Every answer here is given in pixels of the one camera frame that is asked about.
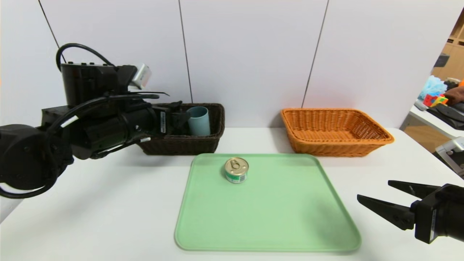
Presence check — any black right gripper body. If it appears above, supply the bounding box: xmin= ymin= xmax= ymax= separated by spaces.
xmin=410 ymin=183 xmax=464 ymax=244

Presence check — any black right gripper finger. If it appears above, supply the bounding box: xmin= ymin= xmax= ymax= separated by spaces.
xmin=388 ymin=180 xmax=442 ymax=199
xmin=357 ymin=194 xmax=416 ymax=231

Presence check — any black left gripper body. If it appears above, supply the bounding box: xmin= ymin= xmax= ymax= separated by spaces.
xmin=129 ymin=106 xmax=171 ymax=136

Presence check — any light blue plastic cup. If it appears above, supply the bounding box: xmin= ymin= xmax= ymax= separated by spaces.
xmin=186 ymin=106 xmax=211 ymax=137

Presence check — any small tin can pull ring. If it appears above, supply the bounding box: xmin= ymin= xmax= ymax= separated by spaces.
xmin=224 ymin=157 xmax=249 ymax=184

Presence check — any dark brown wicker basket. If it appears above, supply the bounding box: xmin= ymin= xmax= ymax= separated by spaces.
xmin=137 ymin=103 xmax=225 ymax=156

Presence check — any orange wicker basket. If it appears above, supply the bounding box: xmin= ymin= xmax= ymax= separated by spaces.
xmin=280 ymin=108 xmax=395 ymax=157

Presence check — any white side table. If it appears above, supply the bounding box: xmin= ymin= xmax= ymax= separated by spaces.
xmin=409 ymin=104 xmax=464 ymax=142

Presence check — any black flat bag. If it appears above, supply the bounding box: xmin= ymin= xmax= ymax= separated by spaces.
xmin=427 ymin=103 xmax=464 ymax=130

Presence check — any colourful puzzle cube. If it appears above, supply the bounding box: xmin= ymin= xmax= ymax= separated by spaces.
xmin=423 ymin=93 xmax=449 ymax=108

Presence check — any brown cloth object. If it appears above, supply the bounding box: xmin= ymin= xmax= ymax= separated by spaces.
xmin=444 ymin=86 xmax=464 ymax=105

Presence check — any blue mesh bath sponge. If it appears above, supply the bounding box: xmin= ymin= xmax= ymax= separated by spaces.
xmin=418 ymin=75 xmax=448 ymax=101

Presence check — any light green plastic tray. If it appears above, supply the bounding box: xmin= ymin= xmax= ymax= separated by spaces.
xmin=174 ymin=153 xmax=362 ymax=252

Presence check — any wooden shelf cabinet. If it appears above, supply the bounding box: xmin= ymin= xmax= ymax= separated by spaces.
xmin=431 ymin=9 xmax=464 ymax=82

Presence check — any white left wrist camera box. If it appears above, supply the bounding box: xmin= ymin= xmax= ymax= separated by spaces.
xmin=129 ymin=63 xmax=152 ymax=90

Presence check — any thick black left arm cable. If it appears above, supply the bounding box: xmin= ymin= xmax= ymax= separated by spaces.
xmin=55 ymin=43 xmax=116 ymax=73

